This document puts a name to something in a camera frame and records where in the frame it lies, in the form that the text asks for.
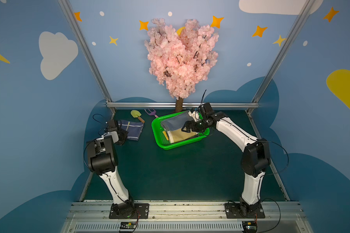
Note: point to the left aluminium frame post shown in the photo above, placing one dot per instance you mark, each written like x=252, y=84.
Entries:
x=73, y=22

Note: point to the yellow-green toy shovel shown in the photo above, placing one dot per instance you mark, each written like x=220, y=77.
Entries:
x=137, y=114

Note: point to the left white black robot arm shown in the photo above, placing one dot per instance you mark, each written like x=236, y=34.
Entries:
x=102, y=159

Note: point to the yellow cartoon pillowcase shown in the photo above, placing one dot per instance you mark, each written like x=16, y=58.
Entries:
x=166, y=136

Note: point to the front aluminium rail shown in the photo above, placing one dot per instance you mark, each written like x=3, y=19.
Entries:
x=186, y=217

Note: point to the left green circuit board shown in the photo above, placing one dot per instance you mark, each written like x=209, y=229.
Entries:
x=128, y=226

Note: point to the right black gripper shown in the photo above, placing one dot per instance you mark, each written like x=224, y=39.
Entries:
x=192, y=126

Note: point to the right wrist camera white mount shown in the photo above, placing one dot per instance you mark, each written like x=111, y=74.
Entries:
x=195, y=115

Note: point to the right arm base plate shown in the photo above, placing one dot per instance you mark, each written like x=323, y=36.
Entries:
x=233, y=211

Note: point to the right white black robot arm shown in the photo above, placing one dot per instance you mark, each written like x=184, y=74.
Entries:
x=256, y=154

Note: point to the pink blossom artificial tree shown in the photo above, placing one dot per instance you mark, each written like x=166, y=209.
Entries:
x=181, y=60

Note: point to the navy plaid pillowcase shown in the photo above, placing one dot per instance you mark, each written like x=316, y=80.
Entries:
x=134, y=129

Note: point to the aluminium frame post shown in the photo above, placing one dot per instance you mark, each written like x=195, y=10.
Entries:
x=73, y=22
x=292, y=35

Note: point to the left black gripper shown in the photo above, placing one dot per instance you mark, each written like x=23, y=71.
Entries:
x=121, y=136

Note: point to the right aluminium frame post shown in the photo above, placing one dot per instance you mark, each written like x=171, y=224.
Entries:
x=292, y=35

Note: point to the green plastic basket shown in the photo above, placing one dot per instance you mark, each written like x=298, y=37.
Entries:
x=166, y=145

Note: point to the green circuit board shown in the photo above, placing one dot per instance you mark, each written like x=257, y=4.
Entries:
x=128, y=226
x=249, y=227

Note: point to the beige grey pillowcase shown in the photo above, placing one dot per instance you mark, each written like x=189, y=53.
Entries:
x=172, y=126

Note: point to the right aluminium table edge rail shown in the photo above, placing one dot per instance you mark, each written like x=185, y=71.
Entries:
x=275, y=173

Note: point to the right green circuit board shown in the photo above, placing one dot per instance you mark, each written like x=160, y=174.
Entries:
x=249, y=227

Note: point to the aluminium frame crossbar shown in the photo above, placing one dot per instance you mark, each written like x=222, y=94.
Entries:
x=172, y=105

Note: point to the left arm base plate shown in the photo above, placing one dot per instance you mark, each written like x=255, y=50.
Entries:
x=140, y=211

